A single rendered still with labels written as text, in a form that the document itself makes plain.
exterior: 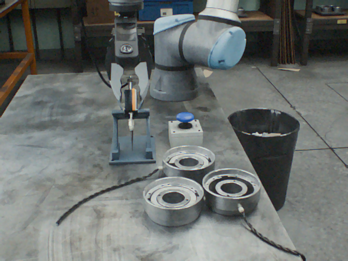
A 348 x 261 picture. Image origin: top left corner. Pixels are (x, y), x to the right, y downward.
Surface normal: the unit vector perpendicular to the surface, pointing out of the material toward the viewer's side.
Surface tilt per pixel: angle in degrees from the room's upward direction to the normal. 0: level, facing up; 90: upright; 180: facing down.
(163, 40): 88
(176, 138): 90
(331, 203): 0
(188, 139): 90
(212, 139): 0
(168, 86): 72
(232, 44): 97
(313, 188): 0
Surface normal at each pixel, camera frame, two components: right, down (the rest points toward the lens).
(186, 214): 0.43, 0.36
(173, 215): 0.00, 0.41
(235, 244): -0.01, -0.91
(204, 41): -0.58, 0.01
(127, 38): 0.07, -0.56
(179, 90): 0.20, 0.11
